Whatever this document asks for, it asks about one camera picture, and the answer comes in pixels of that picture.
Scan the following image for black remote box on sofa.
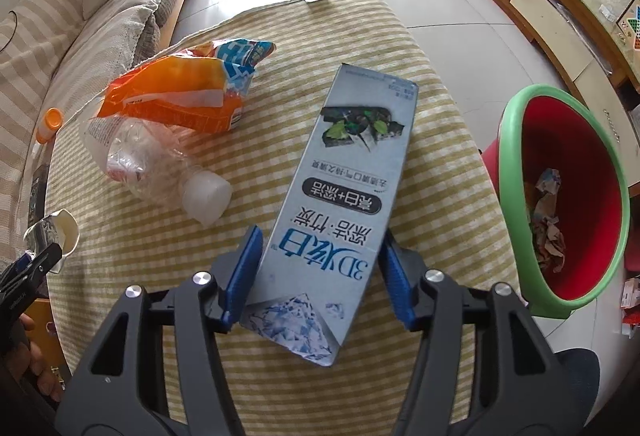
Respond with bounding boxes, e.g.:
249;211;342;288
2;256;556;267
27;163;49;226

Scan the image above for grey toothpaste box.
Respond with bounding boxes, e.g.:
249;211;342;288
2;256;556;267
241;64;419;367

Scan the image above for clear plastic bottle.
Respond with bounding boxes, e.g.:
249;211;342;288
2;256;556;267
79;115;232;227

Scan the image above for person's left hand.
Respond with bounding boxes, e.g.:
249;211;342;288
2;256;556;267
1;342;64;404

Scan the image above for orange capped small bottle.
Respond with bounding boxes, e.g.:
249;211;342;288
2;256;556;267
36;107;64;145

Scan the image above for striped beige sofa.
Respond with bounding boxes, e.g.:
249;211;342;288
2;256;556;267
1;0;181;264

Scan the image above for patterned crushed paper carton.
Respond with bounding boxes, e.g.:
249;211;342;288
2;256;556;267
23;209;80;275

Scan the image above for newspaper ball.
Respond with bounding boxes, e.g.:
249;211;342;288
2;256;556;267
524;167;566;274

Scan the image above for chinese checkers board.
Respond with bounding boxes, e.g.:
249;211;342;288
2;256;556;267
616;0;640;52

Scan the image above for orange plastic snack bag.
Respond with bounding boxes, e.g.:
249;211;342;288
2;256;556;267
96;38;277;134

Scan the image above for red green trash bin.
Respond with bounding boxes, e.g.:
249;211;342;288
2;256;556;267
482;84;630;319

